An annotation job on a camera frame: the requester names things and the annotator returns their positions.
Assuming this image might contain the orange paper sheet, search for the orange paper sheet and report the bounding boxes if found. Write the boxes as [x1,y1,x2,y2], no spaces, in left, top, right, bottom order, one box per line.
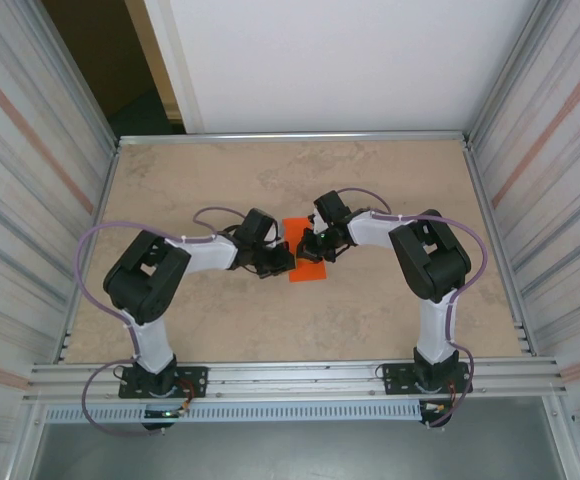
[282,216,330,284]

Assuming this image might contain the grey metal sheet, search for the grey metal sheet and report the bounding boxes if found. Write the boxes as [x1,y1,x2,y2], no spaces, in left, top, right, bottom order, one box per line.
[29,397,569,480]

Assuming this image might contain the small electronics board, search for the small electronics board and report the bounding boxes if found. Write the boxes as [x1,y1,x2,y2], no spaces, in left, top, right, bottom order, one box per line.
[142,407,191,432]
[418,399,455,430]

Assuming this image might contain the aluminium table edge rail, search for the aluminium table edge rail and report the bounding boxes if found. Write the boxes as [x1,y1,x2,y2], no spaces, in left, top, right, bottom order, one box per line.
[117,130,467,147]
[58,142,122,364]
[462,139,539,357]

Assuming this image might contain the wide aluminium mounting rail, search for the wide aluminium mounting rail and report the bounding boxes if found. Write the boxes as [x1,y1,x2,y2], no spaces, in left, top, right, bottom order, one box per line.
[28,355,569,401]

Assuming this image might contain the slotted grey cable duct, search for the slotted grey cable duct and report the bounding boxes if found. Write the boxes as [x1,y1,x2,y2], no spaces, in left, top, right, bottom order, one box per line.
[43,401,424,424]

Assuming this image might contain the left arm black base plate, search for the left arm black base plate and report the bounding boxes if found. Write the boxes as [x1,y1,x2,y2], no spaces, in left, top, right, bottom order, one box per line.
[118,366,209,400]

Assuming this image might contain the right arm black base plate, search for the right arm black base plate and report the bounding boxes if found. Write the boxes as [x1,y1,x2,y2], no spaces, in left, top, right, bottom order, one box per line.
[379,362,471,396]

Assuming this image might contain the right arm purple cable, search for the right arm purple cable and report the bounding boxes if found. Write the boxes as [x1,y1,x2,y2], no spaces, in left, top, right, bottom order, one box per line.
[336,187,490,430]

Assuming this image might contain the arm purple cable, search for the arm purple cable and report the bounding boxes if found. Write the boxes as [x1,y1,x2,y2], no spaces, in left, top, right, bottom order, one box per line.
[336,187,490,430]
[72,206,245,438]

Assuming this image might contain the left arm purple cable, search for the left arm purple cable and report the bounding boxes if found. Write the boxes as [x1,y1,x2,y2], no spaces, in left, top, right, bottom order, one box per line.
[72,206,245,438]

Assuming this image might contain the white door frame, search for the white door frame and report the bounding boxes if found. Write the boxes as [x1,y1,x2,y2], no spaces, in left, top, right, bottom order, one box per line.
[142,0,206,135]

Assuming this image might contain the corrugated enclosure panel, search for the corrugated enclosure panel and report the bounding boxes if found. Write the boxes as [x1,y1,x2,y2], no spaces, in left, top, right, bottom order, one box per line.
[0,0,116,480]
[469,0,580,480]

